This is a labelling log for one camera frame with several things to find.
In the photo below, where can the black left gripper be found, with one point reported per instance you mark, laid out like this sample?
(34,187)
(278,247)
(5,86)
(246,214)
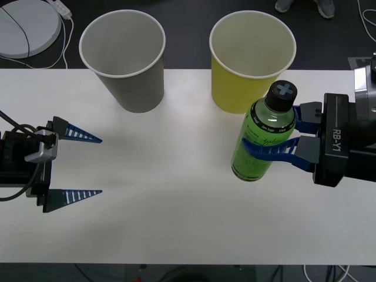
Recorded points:
(14,173)

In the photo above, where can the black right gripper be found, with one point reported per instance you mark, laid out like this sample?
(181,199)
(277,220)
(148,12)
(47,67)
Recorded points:
(335,141)

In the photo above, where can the green-label bottle with black cap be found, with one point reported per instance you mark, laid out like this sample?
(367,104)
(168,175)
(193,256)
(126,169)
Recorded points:
(264,123)

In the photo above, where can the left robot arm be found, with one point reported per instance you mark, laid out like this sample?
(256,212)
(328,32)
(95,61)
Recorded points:
(44,151)

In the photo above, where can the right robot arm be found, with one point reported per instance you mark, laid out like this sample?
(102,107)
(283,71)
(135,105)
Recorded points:
(364,117)

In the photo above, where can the yellow-green plastic bin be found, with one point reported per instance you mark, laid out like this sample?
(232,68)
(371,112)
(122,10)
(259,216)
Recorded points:
(232,88)

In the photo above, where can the grey plastic bin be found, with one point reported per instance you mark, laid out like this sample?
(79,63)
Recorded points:
(138,94)

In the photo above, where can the person's grey shoe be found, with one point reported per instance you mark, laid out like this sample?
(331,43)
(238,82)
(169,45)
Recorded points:
(325,8)
(283,4)

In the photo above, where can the round white disc base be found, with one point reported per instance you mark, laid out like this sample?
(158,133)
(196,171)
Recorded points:
(17,29)

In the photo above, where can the white power strip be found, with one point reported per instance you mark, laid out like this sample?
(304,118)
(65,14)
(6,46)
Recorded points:
(63,8)

